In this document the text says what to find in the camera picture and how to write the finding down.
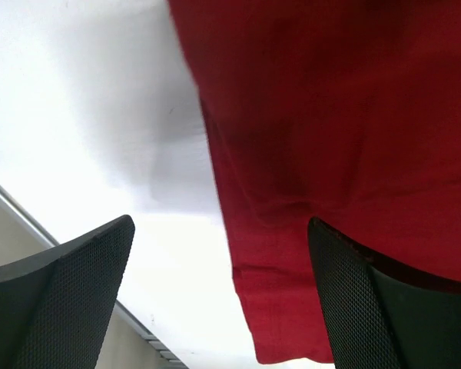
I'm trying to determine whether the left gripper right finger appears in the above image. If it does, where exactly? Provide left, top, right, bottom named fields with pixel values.
left=307, top=218, right=461, bottom=369

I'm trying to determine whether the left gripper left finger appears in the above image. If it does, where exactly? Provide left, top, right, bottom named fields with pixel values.
left=0, top=214, right=136, bottom=369

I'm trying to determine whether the dark red t shirt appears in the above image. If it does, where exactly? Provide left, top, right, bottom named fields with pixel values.
left=169, top=1, right=461, bottom=364

